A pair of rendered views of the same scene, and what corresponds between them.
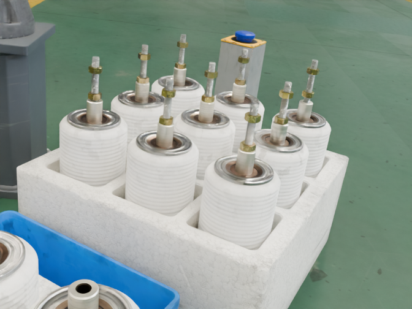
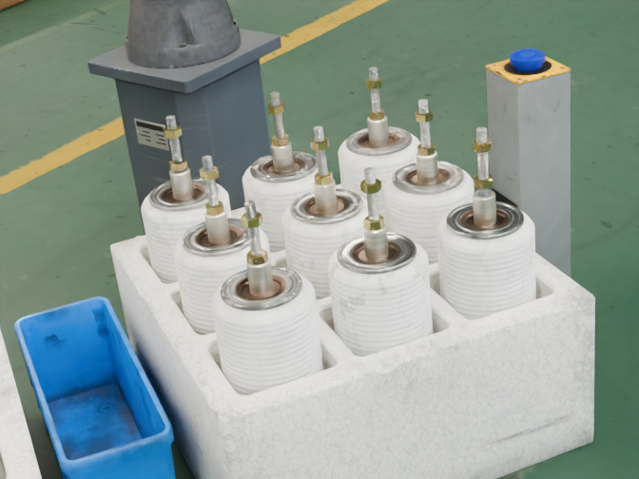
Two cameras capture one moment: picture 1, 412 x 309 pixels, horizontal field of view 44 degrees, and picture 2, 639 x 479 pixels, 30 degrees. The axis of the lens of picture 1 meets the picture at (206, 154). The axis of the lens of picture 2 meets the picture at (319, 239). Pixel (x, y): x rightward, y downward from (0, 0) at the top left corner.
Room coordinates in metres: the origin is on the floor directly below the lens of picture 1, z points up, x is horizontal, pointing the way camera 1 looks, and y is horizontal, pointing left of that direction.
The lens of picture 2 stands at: (-0.06, -0.76, 0.80)
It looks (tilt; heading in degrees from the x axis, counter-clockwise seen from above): 28 degrees down; 45
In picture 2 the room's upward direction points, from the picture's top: 6 degrees counter-clockwise
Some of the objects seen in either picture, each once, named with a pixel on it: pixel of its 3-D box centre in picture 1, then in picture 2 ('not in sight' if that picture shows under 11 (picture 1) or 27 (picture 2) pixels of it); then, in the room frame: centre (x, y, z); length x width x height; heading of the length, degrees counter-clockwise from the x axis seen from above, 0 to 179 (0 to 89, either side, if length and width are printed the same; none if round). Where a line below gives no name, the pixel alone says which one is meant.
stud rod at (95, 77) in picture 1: (95, 83); (175, 149); (0.67, 0.16, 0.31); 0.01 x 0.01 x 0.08
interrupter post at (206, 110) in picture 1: (206, 111); (325, 196); (0.73, 0.01, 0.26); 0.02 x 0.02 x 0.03
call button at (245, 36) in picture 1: (244, 37); (527, 62); (1.03, -0.05, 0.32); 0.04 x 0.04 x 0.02
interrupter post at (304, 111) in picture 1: (304, 111); (484, 208); (0.79, -0.15, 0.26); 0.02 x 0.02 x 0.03
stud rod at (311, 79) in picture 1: (310, 83); (482, 164); (0.79, -0.15, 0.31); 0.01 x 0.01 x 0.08
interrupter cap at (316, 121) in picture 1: (302, 118); (485, 220); (0.79, -0.15, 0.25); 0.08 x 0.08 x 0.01
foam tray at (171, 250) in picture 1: (194, 209); (340, 338); (0.73, 0.01, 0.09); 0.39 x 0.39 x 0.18; 65
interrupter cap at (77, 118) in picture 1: (94, 119); (183, 195); (0.67, 0.16, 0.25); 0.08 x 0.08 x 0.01
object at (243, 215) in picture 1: (233, 230); (273, 371); (0.57, -0.05, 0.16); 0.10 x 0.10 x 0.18
